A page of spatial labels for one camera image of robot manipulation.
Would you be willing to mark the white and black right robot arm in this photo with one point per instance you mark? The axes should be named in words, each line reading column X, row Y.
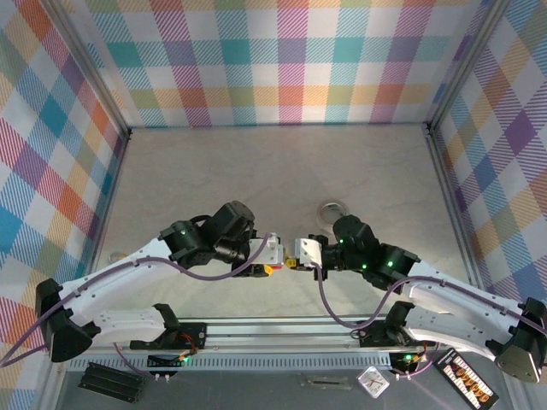
column 461, row 294

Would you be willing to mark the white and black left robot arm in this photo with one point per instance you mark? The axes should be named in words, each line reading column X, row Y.
column 128, row 273

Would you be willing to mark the clear tape roll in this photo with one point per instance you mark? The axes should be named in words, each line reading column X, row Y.
column 321, row 213

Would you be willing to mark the black electronics module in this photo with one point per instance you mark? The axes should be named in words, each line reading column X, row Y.
column 406, row 361
column 166, row 362

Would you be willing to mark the small white clock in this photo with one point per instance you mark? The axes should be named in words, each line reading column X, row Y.
column 372, row 382

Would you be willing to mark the black finned block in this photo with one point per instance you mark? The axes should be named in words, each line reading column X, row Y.
column 111, row 382

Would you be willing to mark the black card with orange print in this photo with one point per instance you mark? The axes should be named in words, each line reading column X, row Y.
column 470, row 380

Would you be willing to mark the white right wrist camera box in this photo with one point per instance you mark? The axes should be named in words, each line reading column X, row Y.
column 308, row 252

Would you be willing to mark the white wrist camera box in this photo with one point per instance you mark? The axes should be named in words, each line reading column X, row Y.
column 265, row 252
column 308, row 252

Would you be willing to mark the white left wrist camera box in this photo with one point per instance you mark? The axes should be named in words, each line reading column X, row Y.
column 265, row 252

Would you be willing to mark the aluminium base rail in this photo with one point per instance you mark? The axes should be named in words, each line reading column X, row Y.
column 278, row 333

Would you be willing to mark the aluminium frame floor rail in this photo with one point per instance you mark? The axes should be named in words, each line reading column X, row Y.
column 448, row 192
column 113, row 188

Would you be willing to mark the aluminium frame post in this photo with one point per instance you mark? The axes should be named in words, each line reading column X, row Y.
column 468, row 64
column 92, row 77

